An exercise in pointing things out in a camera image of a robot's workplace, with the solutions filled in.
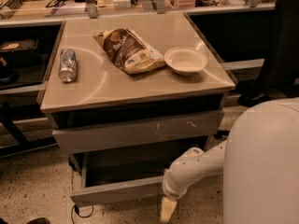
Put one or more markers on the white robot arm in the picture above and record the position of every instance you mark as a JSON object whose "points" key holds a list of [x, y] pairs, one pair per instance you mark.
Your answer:
{"points": [[259, 162]]}

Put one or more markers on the brown chip bag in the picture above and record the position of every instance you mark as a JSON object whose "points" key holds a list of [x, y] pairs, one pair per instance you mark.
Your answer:
{"points": [[128, 51]]}

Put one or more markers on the silver soda can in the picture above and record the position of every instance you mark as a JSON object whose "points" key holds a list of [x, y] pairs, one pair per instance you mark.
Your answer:
{"points": [[68, 65]]}

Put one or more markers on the black coiled spring tool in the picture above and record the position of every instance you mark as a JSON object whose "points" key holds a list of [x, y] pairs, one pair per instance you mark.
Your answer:
{"points": [[12, 5]]}

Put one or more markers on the long workbench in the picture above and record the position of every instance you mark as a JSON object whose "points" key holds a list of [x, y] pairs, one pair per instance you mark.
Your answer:
{"points": [[36, 11]]}

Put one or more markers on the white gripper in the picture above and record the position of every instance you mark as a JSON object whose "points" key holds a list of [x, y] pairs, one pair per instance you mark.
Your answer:
{"points": [[170, 190]]}

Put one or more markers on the grey drawer cabinet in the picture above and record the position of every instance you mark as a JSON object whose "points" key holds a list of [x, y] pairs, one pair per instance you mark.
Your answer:
{"points": [[103, 94]]}

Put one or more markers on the grey drawer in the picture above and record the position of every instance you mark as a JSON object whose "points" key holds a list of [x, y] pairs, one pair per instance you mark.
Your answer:
{"points": [[128, 173], [138, 132]]}

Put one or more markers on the brown shoe tip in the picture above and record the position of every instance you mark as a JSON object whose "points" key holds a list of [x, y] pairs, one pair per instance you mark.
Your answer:
{"points": [[39, 220]]}

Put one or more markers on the white paper bowl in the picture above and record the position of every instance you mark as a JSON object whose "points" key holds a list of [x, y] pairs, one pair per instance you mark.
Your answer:
{"points": [[185, 61]]}

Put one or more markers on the black office chair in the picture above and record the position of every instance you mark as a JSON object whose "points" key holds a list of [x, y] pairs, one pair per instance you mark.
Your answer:
{"points": [[281, 66]]}

